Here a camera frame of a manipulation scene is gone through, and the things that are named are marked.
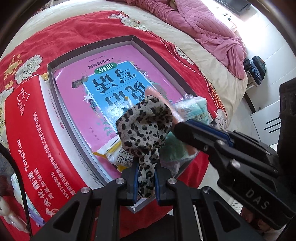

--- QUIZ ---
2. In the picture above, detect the yellow white snack packet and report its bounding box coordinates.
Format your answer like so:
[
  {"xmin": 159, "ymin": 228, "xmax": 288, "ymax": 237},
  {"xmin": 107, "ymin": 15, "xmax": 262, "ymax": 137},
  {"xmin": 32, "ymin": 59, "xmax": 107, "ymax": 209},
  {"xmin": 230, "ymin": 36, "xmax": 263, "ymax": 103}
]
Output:
[{"xmin": 93, "ymin": 135, "xmax": 133, "ymax": 173}]

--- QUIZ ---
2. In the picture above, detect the mint green makeup sponge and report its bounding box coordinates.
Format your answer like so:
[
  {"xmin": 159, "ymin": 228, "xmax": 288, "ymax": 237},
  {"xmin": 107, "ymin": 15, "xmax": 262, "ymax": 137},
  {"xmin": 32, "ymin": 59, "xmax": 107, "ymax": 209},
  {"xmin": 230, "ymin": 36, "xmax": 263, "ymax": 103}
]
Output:
[{"xmin": 159, "ymin": 132, "xmax": 196, "ymax": 166}]

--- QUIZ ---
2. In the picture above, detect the leopard print scarf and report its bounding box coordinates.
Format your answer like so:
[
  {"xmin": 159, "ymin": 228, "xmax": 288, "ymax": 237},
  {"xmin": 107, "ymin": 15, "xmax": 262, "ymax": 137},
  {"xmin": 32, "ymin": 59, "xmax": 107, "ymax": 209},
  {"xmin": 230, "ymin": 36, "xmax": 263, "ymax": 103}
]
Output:
[{"xmin": 116, "ymin": 95, "xmax": 173, "ymax": 198}]

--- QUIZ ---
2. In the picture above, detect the pink cloth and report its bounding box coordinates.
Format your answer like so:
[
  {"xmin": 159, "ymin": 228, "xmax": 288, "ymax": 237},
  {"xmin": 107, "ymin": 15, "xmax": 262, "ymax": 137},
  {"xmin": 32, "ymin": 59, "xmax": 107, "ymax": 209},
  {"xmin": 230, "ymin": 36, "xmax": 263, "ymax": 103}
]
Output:
[{"xmin": 145, "ymin": 87, "xmax": 184, "ymax": 125}]

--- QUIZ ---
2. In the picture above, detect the white wet wipes packet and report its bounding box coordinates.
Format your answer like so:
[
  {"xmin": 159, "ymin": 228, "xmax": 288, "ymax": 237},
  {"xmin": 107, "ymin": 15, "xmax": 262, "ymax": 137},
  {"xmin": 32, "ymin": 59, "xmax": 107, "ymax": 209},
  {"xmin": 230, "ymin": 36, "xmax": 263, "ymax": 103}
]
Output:
[{"xmin": 10, "ymin": 172, "xmax": 45, "ymax": 227}]

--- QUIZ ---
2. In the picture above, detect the green tissue packet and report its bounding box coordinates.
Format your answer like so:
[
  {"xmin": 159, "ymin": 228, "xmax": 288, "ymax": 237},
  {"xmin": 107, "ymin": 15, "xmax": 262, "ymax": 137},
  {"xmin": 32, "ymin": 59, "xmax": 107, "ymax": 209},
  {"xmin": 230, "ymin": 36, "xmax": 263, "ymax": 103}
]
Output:
[{"xmin": 174, "ymin": 94, "xmax": 210, "ymax": 124}]

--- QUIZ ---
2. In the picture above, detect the person's right hand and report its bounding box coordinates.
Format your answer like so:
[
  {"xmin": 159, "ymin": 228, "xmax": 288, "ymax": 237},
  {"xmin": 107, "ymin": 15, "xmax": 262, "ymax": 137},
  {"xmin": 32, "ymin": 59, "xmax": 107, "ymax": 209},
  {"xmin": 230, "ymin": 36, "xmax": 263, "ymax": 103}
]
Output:
[{"xmin": 240, "ymin": 206, "xmax": 271, "ymax": 232}]

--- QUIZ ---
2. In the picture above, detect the cream bed cover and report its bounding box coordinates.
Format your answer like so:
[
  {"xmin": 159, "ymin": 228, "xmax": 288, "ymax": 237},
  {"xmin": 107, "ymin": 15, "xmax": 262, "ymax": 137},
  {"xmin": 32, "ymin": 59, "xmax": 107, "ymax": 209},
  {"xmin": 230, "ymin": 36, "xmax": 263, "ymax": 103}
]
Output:
[{"xmin": 1, "ymin": 1, "xmax": 247, "ymax": 121}]

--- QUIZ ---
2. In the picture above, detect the red tissue box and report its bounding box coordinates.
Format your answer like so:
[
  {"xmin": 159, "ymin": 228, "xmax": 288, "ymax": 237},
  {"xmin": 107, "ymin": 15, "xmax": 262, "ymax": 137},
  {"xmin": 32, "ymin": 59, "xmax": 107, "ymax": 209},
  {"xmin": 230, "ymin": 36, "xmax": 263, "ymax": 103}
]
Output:
[{"xmin": 4, "ymin": 75, "xmax": 96, "ymax": 221}]

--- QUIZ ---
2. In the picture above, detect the chair with dark clothes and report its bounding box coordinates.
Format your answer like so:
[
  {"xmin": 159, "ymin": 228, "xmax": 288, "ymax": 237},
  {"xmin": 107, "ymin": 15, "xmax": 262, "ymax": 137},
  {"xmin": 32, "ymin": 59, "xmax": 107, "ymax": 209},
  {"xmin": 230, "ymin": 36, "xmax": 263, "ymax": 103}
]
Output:
[{"xmin": 243, "ymin": 56, "xmax": 266, "ymax": 85}]

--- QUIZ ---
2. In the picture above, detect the grey tray with pink book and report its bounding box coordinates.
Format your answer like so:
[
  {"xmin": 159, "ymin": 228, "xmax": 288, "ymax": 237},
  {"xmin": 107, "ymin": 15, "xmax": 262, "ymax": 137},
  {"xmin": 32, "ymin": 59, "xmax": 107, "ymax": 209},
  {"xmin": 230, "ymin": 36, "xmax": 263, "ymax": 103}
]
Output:
[{"xmin": 48, "ymin": 35, "xmax": 194, "ymax": 187}]

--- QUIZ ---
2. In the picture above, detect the pink quilted duvet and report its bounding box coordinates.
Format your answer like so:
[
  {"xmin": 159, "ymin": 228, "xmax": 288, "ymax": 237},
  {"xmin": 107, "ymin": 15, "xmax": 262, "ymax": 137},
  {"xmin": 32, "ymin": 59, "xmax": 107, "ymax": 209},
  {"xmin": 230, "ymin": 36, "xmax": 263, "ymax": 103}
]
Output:
[{"xmin": 124, "ymin": 0, "xmax": 246, "ymax": 79}]

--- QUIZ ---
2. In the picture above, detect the teddy bear with crown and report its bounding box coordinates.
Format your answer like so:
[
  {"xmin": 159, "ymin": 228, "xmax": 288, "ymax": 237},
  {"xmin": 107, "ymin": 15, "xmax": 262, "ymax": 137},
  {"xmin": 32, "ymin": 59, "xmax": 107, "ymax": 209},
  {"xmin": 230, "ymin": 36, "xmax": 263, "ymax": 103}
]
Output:
[{"xmin": 0, "ymin": 197, "xmax": 29, "ymax": 233}]

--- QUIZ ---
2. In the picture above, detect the red floral blanket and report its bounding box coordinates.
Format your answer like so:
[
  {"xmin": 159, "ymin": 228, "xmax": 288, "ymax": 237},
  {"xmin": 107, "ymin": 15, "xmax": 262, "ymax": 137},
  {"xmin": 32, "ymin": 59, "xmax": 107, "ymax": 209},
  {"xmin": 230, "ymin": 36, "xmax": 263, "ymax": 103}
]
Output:
[{"xmin": 1, "ymin": 11, "xmax": 228, "ymax": 240}]

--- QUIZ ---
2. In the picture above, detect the wall mounted black television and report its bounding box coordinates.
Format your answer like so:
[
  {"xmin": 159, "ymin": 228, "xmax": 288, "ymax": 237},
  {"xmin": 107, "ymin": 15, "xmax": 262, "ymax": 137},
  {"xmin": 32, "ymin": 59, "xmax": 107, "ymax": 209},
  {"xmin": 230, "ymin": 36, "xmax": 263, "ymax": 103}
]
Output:
[{"xmin": 215, "ymin": 0, "xmax": 251, "ymax": 16}]

